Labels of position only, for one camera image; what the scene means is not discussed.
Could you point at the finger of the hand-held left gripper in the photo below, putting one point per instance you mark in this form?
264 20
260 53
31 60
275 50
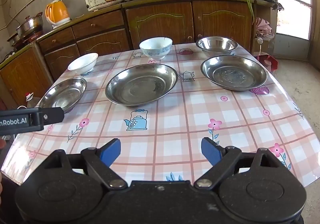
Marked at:
53 115

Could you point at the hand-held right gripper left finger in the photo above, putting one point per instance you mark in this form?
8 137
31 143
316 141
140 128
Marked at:
111 151

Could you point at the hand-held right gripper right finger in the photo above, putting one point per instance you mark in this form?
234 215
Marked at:
211 150

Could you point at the small steel plate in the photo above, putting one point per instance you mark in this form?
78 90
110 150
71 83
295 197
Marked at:
65 93

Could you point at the plain white bowl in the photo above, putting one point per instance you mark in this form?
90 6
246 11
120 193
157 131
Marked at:
82 63

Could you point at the large scratched steel plate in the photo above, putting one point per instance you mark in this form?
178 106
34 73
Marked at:
232 73

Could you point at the steel bowl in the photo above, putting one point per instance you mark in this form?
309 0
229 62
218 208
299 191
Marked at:
216 46

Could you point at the blue patterned white bowl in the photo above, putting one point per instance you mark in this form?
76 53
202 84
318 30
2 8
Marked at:
155 48

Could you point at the person's left hand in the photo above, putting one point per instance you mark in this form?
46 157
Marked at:
2 143

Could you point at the cooking oil bottle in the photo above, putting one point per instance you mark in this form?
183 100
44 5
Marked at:
31 100

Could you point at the pink checked tablecloth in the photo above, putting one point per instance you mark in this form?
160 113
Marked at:
175 113

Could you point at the red stove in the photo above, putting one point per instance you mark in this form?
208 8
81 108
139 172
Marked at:
27 38

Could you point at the small steel pot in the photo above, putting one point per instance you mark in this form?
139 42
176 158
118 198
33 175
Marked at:
12 38

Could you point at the steel cooking pot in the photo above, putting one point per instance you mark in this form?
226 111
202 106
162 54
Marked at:
28 25

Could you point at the orange electric kettle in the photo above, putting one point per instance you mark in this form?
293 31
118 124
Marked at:
56 12

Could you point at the red bag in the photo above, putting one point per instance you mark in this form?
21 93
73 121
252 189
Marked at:
270 62

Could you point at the pink hanging cloth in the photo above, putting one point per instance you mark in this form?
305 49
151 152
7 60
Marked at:
263 27

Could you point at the wooden kitchen cabinet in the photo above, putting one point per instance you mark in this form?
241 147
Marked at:
162 21

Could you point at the window with metal frame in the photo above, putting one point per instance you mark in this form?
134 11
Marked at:
292 1

